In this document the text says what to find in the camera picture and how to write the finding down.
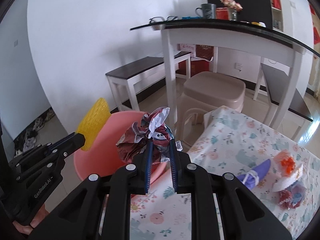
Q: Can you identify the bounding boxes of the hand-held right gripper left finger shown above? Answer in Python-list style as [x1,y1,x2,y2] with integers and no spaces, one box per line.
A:
[29,139,154,240]

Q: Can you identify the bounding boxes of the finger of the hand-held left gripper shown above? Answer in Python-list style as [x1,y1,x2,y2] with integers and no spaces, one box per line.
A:
[16,136,86,183]
[8,132,83,171]

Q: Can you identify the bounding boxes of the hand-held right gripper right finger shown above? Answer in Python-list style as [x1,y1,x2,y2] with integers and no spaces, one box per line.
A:
[168,138,293,240]

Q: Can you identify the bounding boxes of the maroon paper wrapper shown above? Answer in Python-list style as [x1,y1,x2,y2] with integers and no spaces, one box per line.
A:
[116,107,185,164]

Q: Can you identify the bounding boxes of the pink plastic bucket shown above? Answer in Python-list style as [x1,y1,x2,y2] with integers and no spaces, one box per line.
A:
[73,110,167,182]

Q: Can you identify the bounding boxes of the person's left hand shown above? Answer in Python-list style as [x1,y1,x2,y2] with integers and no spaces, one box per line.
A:
[13,203,49,235]

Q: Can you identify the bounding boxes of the pile of clothes on floor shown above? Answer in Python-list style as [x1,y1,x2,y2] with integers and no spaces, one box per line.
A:
[13,107,56,156]

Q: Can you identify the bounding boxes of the beige plastic stool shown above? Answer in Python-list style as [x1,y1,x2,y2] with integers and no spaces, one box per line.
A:
[183,71,246,113]
[175,106,219,141]

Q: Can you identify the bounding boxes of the floral tablecloth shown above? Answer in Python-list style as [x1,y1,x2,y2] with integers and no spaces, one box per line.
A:
[128,105,320,240]

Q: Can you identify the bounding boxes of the purple wrapper with white band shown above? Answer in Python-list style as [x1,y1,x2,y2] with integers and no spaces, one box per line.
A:
[236,158,272,189]

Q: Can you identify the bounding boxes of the long white bench dark top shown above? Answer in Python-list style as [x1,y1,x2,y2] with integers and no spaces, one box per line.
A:
[105,50,192,112]

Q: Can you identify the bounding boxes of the white table with glass top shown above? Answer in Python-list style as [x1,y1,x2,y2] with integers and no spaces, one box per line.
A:
[130,19,320,141]

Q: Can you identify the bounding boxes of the dark red gift box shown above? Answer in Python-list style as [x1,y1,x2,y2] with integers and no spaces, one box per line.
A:
[195,45,214,62]

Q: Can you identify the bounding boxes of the white pink gift bag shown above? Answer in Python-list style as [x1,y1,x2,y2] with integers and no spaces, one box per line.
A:
[179,43,197,58]

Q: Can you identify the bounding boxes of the red plastic bag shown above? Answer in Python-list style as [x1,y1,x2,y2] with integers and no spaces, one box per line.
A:
[278,179,307,211]

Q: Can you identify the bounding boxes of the short white bench dark top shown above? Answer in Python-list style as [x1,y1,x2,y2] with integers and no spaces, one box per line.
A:
[253,63,314,141]

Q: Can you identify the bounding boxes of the black eyeglasses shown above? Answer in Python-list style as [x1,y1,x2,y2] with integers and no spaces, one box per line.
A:
[149,15,179,24]

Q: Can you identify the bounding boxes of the dark grey mug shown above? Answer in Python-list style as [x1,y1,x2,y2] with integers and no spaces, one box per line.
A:
[195,3,217,19]

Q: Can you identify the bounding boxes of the red tin box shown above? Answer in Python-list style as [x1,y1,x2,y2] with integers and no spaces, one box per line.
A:
[215,7,230,20]

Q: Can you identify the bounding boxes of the flowers in glass vase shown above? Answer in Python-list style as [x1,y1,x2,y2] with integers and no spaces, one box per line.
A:
[220,0,243,21]

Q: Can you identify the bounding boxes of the black flat panel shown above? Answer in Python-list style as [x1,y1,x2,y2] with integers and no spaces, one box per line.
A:
[205,0,273,29]

